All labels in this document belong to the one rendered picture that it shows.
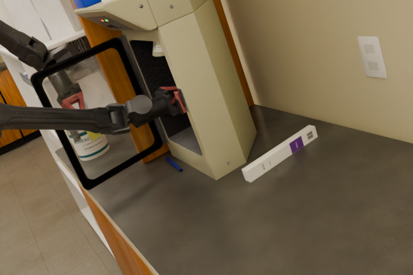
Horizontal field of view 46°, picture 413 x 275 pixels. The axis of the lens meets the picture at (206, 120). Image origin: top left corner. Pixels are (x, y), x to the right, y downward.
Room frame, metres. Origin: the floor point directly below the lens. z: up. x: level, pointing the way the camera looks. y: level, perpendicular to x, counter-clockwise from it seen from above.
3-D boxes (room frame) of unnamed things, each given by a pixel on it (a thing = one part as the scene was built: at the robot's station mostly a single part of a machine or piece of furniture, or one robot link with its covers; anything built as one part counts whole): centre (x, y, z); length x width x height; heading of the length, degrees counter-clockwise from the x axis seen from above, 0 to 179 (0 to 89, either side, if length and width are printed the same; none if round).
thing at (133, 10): (1.38, 0.15, 1.46); 0.32 x 0.12 x 0.10; 22
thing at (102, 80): (1.46, 0.30, 1.19); 0.30 x 0.01 x 0.40; 118
